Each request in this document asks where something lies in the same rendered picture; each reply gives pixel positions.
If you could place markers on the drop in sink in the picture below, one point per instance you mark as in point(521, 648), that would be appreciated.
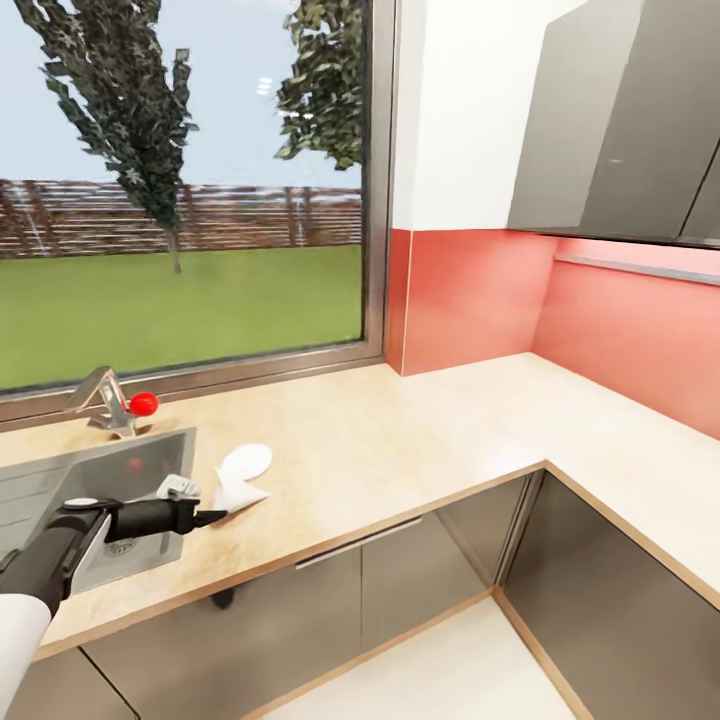
point(131, 471)

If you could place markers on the cabinet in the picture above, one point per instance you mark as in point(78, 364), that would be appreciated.
point(633, 640)
point(226, 655)
point(623, 137)

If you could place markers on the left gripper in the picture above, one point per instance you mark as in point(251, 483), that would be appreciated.
point(160, 516)

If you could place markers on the paper coffee filter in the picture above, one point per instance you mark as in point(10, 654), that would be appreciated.
point(234, 494)

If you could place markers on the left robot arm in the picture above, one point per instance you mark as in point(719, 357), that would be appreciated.
point(33, 582)

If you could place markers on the saucer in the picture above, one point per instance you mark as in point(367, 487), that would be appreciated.
point(248, 461)

